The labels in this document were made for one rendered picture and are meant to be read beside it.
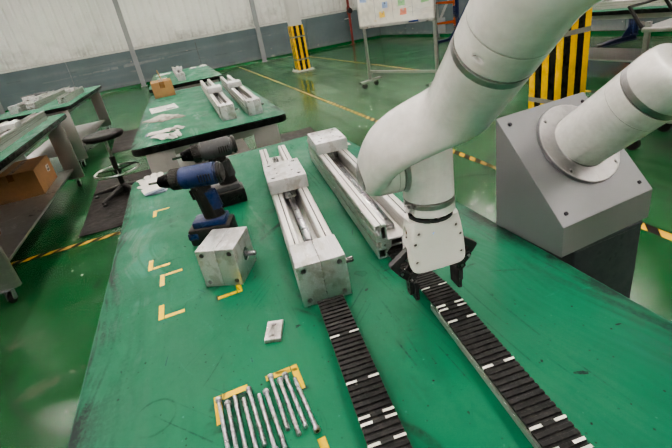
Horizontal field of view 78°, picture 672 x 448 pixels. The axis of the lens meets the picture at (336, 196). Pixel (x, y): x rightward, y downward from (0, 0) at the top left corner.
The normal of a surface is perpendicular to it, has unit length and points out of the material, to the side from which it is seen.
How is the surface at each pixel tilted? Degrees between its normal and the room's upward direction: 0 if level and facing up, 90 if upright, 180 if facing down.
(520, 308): 0
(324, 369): 0
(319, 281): 90
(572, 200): 47
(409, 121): 60
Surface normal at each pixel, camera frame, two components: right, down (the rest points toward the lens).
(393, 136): -0.62, -0.06
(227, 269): -0.12, 0.43
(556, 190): 0.18, -0.39
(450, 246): 0.25, 0.36
